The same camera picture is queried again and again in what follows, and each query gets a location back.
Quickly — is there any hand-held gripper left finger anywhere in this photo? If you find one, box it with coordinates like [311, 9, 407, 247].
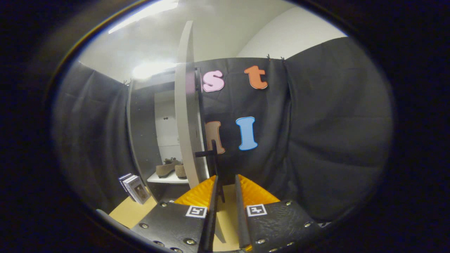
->
[130, 175, 219, 253]

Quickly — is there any grey cover book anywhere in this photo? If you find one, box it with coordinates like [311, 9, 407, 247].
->
[125, 176, 152, 205]

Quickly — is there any white shoe cabinet door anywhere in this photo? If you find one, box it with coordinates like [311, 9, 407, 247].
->
[174, 20, 211, 190]

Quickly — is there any black door handle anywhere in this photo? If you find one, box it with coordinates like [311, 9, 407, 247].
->
[194, 140, 225, 203]

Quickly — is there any grey shoe cabinet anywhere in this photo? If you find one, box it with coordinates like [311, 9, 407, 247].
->
[127, 79, 190, 202]

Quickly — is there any black backdrop cloth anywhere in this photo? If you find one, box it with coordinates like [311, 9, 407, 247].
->
[53, 37, 394, 222]

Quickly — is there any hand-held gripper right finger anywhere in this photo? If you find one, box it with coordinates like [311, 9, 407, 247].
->
[234, 174, 322, 251]

